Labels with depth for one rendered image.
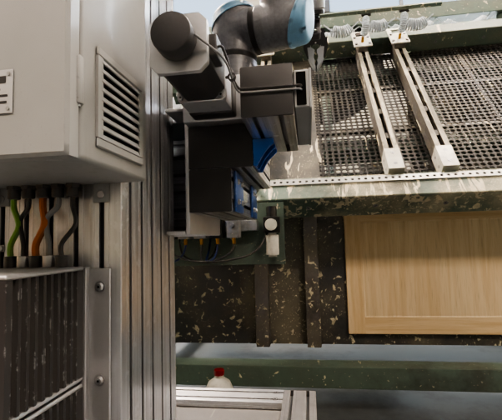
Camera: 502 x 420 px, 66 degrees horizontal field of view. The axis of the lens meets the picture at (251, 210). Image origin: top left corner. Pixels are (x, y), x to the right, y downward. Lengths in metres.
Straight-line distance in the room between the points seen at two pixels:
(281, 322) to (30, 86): 1.49
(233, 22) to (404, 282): 1.25
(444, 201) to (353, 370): 0.72
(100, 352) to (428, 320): 1.43
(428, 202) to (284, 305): 0.74
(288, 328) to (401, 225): 0.67
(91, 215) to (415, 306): 1.44
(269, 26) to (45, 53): 0.62
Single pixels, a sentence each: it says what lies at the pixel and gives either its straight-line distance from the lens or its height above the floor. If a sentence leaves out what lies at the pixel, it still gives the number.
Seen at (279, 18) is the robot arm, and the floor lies 1.18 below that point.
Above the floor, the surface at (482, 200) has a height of 0.79.
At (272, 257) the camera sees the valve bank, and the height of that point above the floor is 0.60.
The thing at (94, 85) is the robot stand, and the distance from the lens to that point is 0.53.
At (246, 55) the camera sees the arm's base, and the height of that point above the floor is 1.12.
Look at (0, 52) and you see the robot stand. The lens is 0.55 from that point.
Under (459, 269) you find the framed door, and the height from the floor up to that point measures 0.52.
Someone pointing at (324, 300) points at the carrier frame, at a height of 0.39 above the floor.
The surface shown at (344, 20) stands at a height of 2.14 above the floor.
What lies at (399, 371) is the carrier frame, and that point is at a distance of 1.62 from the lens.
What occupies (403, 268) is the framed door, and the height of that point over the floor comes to 0.52.
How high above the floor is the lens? 0.66
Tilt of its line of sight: 4 degrees up
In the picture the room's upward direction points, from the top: 2 degrees counter-clockwise
